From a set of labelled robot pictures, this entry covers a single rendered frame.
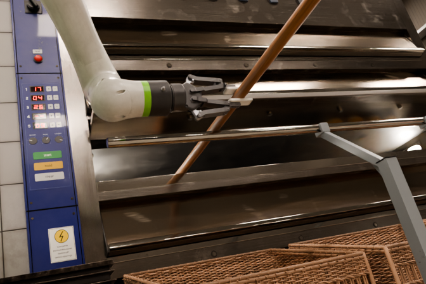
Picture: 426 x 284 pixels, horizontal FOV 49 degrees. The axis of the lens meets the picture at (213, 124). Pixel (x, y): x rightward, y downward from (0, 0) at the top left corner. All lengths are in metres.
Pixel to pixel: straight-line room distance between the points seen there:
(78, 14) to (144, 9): 0.91
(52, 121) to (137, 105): 0.61
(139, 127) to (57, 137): 0.30
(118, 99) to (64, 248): 0.60
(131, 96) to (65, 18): 0.25
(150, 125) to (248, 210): 0.49
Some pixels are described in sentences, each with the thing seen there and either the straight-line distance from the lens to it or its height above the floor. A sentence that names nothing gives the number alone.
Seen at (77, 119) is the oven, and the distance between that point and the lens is 1.76.
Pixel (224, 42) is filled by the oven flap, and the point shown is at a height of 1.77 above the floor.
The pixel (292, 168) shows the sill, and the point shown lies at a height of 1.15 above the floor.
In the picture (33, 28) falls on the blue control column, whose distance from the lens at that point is 1.92.
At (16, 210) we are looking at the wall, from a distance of 1.62.
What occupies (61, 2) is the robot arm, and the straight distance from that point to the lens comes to 1.22.
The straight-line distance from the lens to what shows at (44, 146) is 1.67.
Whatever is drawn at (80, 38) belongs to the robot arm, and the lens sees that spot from 1.23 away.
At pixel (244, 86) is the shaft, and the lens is 1.25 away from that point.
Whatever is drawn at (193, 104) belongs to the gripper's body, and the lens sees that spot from 1.23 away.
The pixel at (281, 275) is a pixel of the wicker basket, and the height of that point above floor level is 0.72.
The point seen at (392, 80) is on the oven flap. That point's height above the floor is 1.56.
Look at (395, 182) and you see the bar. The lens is 1.37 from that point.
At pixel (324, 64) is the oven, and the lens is 2.34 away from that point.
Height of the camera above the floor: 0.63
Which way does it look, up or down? 23 degrees up
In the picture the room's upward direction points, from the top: 14 degrees counter-clockwise
